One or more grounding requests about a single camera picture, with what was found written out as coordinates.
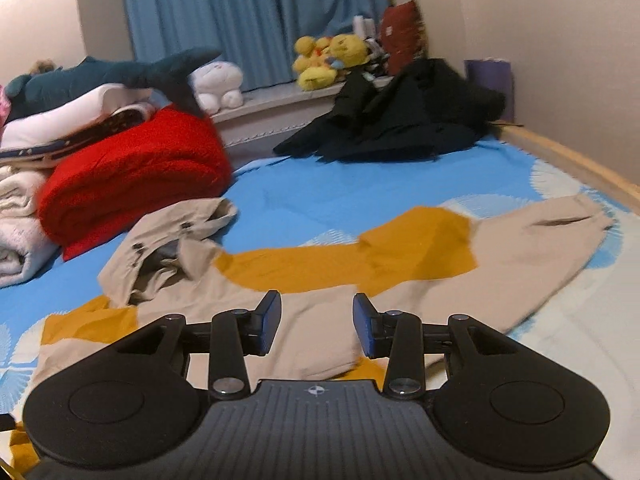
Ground dark patterned cloth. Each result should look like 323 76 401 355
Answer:
0 102 166 169

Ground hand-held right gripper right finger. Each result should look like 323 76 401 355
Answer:
352 292 531 401

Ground dark teal shark plush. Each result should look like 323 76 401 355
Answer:
5 47 223 122

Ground pile of black clothes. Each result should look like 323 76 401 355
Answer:
272 57 508 163

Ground yellow round plush toy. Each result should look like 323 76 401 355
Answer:
327 33 372 69

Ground small white container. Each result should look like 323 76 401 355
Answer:
352 15 379 42

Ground beige and mustard jacket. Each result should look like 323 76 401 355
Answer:
10 194 616 480

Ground white windowsill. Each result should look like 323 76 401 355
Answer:
210 74 397 150

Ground purple box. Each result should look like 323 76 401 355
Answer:
464 58 516 124

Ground white folded duvet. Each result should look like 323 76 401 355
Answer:
0 84 157 153

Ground blue curtain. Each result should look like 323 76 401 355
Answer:
117 0 394 94

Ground wooden bed side rail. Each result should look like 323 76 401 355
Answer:
492 124 640 211

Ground yellow duck plush toy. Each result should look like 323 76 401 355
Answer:
292 35 338 92

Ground red fleece blanket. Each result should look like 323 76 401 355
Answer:
37 105 234 262

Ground white folded blanket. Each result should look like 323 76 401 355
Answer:
0 165 62 289

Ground maroon plush cushion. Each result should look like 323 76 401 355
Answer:
379 0 429 76

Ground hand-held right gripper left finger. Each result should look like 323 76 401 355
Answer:
107 290 283 401

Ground white plush toy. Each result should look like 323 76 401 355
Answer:
190 60 246 114

